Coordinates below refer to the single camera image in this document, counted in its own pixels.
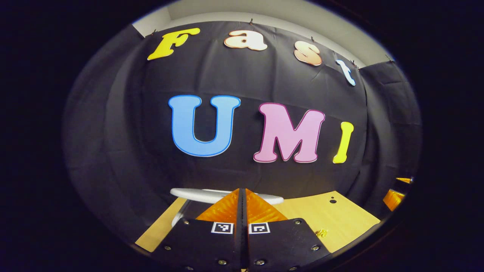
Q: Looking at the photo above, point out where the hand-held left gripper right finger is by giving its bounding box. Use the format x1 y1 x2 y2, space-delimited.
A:
245 188 331 272

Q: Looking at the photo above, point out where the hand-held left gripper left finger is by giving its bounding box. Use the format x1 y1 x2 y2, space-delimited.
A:
151 188 246 272

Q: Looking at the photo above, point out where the white desktop garbage bin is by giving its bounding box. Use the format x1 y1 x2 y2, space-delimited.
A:
169 188 285 227

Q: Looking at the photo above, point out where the black backdrop cloth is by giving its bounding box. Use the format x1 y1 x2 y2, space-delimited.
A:
62 21 422 242

